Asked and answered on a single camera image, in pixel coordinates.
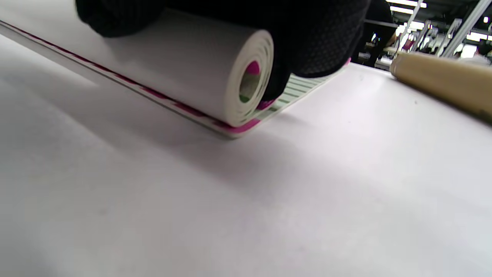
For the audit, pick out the person's right hand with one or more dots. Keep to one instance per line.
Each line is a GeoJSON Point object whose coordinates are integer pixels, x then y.
{"type": "Point", "coordinates": [307, 34]}

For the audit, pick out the brown cardboard mailing tube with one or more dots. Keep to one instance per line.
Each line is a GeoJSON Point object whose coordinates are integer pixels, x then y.
{"type": "Point", "coordinates": [442, 80]}

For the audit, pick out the ceiling light strip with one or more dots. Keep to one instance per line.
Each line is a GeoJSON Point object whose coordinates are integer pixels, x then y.
{"type": "Point", "coordinates": [407, 3]}
{"type": "Point", "coordinates": [401, 10]}

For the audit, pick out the aluminium frame post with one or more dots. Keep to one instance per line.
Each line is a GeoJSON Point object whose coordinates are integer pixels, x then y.
{"type": "Point", "coordinates": [467, 29]}

